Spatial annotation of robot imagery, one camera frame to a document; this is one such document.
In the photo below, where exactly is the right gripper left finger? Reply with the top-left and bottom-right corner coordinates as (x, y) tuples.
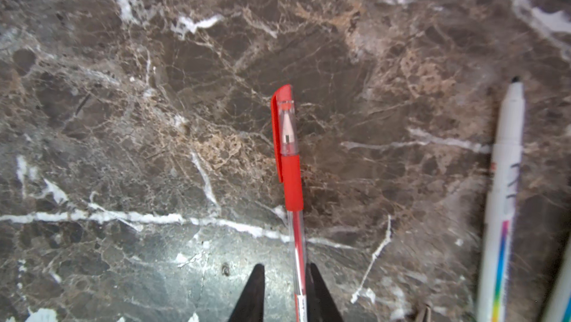
(228, 263), (266, 322)

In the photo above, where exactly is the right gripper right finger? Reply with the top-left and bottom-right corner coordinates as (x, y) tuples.
(306, 263), (343, 322)

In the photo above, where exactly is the green cap pen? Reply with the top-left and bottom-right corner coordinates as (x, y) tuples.
(475, 77), (526, 321)

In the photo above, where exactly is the green cap marker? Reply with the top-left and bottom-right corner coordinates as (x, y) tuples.
(541, 238), (571, 322)

